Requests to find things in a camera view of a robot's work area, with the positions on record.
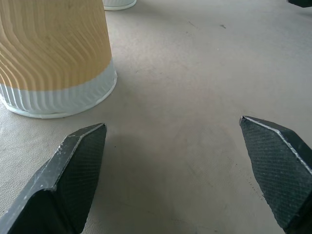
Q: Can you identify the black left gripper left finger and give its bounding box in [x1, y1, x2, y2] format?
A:
[0, 122, 107, 234]

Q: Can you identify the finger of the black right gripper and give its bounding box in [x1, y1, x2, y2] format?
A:
[287, 0, 312, 9]

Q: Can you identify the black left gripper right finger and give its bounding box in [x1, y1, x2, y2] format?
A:
[239, 116, 312, 234]

